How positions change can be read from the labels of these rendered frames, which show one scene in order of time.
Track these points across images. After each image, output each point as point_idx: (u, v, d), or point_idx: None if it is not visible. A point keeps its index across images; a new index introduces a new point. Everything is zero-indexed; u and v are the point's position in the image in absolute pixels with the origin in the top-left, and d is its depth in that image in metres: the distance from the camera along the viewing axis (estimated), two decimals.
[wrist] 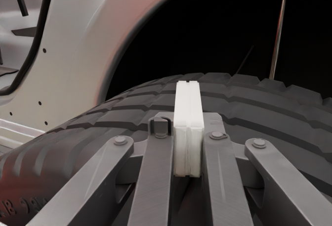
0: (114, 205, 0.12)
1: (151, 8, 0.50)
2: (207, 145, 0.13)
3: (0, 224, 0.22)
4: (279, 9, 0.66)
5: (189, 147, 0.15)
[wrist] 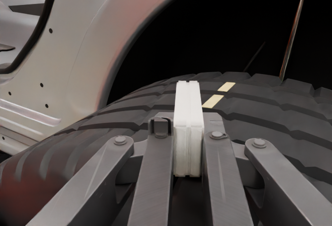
0: (114, 205, 0.12)
1: None
2: (207, 145, 0.13)
3: None
4: (297, 7, 0.64)
5: (189, 147, 0.15)
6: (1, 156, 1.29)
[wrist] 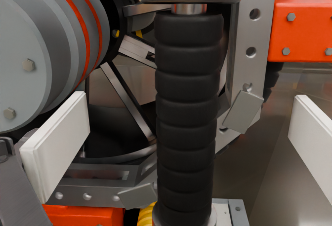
0: None
1: None
2: None
3: None
4: None
5: None
6: None
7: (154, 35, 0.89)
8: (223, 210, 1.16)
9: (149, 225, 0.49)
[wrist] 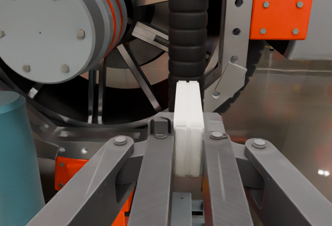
0: (114, 205, 0.12)
1: None
2: (207, 145, 0.13)
3: None
4: None
5: (189, 147, 0.15)
6: None
7: (142, 43, 0.75)
8: None
9: None
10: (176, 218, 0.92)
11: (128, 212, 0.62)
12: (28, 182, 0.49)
